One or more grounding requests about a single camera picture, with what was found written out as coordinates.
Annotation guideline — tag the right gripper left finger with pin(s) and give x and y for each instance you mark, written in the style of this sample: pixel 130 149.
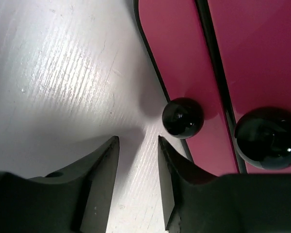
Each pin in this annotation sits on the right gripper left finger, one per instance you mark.
pixel 74 199

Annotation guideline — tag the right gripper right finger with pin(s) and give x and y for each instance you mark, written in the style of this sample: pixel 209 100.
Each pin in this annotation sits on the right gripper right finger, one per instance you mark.
pixel 195 201

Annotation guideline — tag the black pink drawer organizer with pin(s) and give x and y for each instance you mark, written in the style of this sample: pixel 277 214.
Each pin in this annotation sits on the black pink drawer organizer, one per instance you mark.
pixel 208 72

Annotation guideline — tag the pink bottom drawer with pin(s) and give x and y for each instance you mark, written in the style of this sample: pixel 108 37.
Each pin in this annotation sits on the pink bottom drawer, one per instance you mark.
pixel 182 72

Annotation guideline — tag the pink drawer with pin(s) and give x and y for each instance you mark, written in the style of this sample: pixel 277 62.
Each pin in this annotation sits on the pink drawer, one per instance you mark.
pixel 254 40
pixel 182 72

